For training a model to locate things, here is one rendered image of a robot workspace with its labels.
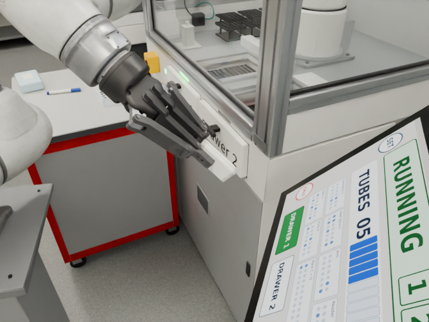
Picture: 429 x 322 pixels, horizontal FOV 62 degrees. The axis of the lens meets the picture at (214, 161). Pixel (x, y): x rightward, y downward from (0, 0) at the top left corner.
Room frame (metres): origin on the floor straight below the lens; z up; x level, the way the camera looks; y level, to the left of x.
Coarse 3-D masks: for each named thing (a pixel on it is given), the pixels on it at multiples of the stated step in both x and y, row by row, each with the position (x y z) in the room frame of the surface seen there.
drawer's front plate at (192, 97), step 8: (168, 72) 1.29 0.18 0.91; (176, 72) 1.24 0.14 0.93; (168, 80) 1.29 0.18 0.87; (176, 80) 1.20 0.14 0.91; (184, 80) 1.16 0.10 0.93; (184, 88) 1.13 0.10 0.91; (192, 88) 1.10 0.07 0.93; (184, 96) 1.13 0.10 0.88; (192, 96) 1.07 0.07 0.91; (192, 104) 1.07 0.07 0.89
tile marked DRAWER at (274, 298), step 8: (272, 264) 0.35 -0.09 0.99; (280, 264) 0.34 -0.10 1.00; (288, 264) 0.33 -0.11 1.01; (272, 272) 0.33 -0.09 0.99; (280, 272) 0.32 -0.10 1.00; (288, 272) 0.31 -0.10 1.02; (272, 280) 0.31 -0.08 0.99; (280, 280) 0.30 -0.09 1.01; (288, 280) 0.29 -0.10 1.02; (272, 288) 0.30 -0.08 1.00; (280, 288) 0.29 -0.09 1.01; (264, 296) 0.29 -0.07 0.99; (272, 296) 0.28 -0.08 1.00; (280, 296) 0.27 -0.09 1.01; (264, 304) 0.28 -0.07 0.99; (272, 304) 0.27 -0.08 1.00; (280, 304) 0.26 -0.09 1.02; (264, 312) 0.26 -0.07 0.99; (272, 312) 0.26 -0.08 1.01
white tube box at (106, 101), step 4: (96, 92) 1.35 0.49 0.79; (100, 92) 1.35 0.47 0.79; (100, 96) 1.30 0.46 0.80; (104, 96) 1.31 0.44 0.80; (100, 100) 1.32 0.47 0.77; (104, 100) 1.28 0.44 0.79; (108, 100) 1.29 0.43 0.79; (104, 104) 1.28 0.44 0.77; (108, 104) 1.29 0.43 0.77; (112, 104) 1.30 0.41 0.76
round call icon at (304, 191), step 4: (312, 180) 0.50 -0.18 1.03; (308, 184) 0.50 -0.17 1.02; (312, 184) 0.49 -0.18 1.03; (300, 188) 0.50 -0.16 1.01; (304, 188) 0.49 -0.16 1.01; (308, 188) 0.48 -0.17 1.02; (312, 188) 0.47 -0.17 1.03; (296, 192) 0.50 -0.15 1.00; (300, 192) 0.49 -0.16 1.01; (304, 192) 0.48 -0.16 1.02; (308, 192) 0.47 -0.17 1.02; (312, 192) 0.46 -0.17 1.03; (296, 196) 0.49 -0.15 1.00; (300, 196) 0.48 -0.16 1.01; (304, 196) 0.47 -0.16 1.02; (296, 200) 0.47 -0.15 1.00; (300, 200) 0.47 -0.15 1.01
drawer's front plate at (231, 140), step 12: (204, 108) 0.98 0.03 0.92; (204, 120) 0.98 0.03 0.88; (216, 120) 0.90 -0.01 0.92; (216, 132) 0.90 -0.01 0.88; (228, 132) 0.83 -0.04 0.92; (216, 144) 0.90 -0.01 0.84; (228, 144) 0.83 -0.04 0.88; (240, 144) 0.77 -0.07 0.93; (228, 156) 0.83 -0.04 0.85; (240, 156) 0.77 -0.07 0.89; (240, 168) 0.76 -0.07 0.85
